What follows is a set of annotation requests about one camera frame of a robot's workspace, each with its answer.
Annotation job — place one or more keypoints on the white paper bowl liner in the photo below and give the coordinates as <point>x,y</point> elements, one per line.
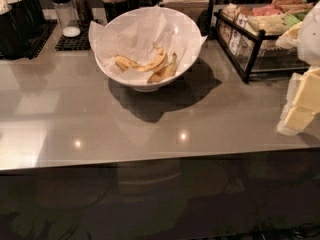
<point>140,37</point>

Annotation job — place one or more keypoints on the black container left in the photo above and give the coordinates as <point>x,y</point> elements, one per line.
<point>20,23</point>

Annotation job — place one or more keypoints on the black wire tea rack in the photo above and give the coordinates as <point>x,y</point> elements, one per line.
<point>256,61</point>

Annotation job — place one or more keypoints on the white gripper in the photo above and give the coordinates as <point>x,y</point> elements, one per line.
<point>310,52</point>

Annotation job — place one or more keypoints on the large black mat left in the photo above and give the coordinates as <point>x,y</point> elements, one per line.
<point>35,44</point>

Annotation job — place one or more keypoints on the dark pepper shaker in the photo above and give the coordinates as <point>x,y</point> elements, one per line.
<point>84,11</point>

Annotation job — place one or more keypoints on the glass sugar dispenser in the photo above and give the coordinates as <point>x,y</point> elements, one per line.
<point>67,18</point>

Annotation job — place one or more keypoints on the black napkin holder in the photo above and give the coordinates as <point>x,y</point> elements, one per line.
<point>200,11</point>

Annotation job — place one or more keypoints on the black rubber mat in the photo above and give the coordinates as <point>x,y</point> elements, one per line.
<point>78,43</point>

